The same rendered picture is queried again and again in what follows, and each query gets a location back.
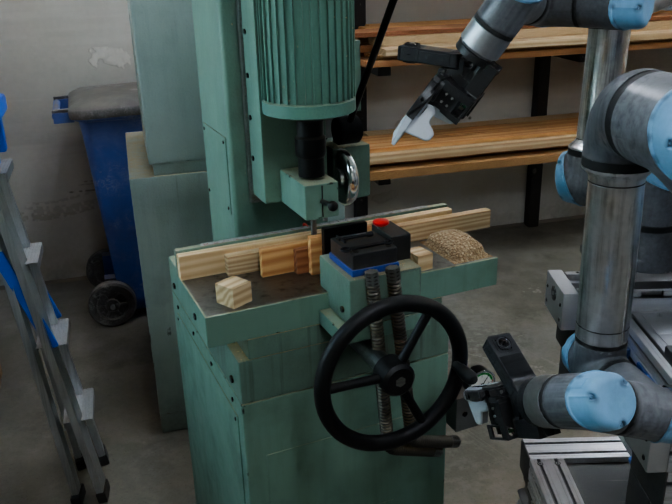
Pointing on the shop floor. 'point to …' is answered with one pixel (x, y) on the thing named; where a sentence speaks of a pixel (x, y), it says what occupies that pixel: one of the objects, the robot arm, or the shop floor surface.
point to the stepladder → (26, 307)
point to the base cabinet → (299, 439)
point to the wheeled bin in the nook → (109, 194)
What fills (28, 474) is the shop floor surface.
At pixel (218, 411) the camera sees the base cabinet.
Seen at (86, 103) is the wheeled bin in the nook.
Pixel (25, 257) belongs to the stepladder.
